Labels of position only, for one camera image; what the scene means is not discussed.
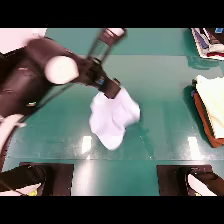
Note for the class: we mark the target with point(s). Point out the orange-brown garment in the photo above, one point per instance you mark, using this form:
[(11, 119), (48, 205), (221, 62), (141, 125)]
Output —
[(204, 121)]

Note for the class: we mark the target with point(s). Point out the white T-shirt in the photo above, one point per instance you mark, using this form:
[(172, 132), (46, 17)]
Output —
[(111, 120)]

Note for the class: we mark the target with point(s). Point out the heap of clothes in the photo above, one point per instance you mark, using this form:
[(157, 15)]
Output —
[(209, 41)]

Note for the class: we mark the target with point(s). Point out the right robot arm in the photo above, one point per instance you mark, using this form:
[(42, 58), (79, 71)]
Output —
[(203, 183)]

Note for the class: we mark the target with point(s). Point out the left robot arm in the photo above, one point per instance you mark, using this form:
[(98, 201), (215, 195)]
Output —
[(23, 76)]

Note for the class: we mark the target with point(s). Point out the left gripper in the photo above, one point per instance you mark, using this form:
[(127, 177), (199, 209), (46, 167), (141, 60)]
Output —
[(109, 86)]

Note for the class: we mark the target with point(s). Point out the cream garment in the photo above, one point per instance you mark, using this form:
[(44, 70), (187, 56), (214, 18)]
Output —
[(213, 100)]

